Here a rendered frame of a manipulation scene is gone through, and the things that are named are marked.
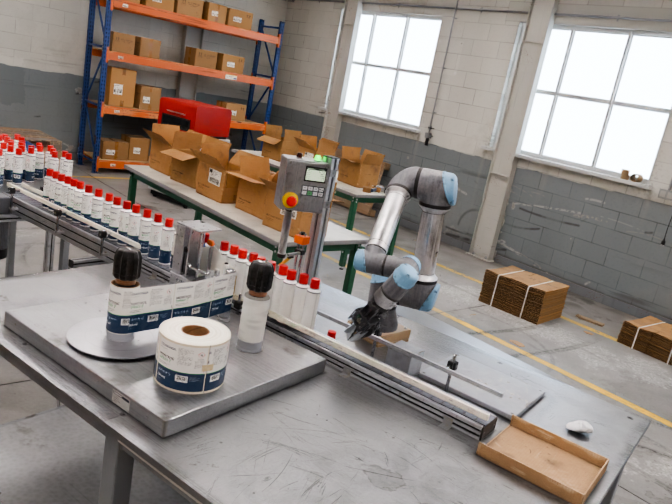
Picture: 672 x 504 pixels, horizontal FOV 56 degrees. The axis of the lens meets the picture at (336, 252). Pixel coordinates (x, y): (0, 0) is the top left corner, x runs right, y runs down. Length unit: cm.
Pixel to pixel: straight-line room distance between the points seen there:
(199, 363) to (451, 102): 724
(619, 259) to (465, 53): 324
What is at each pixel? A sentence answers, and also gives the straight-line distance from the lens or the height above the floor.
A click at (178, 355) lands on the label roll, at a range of 179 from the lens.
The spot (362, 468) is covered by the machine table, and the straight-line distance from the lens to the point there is 174.
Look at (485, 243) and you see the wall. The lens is 820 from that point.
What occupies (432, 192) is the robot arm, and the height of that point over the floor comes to 145.
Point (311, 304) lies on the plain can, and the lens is 228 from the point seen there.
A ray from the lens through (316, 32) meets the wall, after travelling 1083.
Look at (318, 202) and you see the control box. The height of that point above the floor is 133.
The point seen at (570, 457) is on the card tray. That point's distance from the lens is 210.
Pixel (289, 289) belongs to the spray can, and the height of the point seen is 102.
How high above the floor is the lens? 176
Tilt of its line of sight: 15 degrees down
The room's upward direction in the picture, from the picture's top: 11 degrees clockwise
